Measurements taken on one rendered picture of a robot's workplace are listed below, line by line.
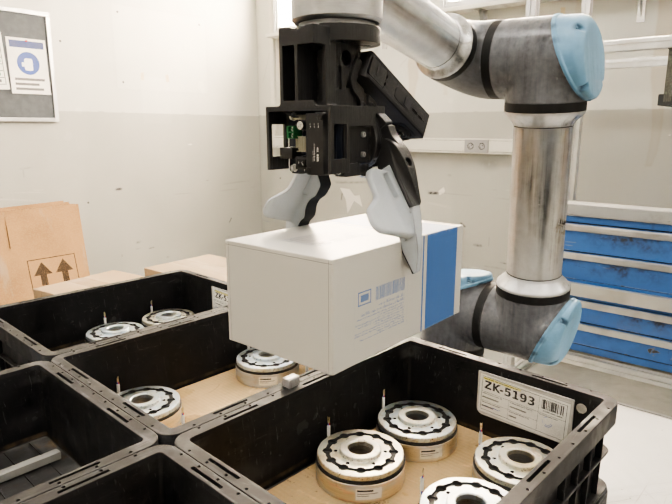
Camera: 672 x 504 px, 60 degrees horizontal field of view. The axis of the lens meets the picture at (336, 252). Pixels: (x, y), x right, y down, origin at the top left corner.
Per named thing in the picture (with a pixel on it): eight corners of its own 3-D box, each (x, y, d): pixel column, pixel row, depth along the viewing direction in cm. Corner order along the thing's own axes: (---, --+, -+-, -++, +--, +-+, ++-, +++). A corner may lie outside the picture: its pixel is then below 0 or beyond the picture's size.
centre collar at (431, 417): (411, 406, 78) (412, 401, 78) (443, 418, 75) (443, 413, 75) (390, 419, 75) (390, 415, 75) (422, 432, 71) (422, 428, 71)
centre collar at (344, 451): (360, 436, 71) (360, 431, 70) (390, 452, 67) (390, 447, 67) (330, 451, 67) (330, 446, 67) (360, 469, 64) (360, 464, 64)
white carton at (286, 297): (364, 291, 66) (365, 213, 64) (459, 312, 59) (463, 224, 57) (229, 339, 51) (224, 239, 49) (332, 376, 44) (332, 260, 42)
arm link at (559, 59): (499, 333, 108) (515, 19, 91) (582, 354, 99) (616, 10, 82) (470, 358, 99) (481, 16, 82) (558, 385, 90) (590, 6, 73)
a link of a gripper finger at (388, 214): (381, 286, 45) (329, 184, 47) (422, 271, 49) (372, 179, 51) (410, 268, 43) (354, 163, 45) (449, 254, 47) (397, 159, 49)
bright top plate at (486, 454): (507, 432, 73) (507, 427, 72) (584, 467, 65) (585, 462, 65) (456, 461, 66) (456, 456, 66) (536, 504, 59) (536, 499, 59)
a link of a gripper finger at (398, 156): (382, 225, 49) (337, 140, 51) (394, 223, 50) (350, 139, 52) (422, 197, 46) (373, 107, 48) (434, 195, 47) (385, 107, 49)
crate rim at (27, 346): (183, 279, 126) (183, 268, 125) (274, 308, 106) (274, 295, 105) (-23, 323, 97) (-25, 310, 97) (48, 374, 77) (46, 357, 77)
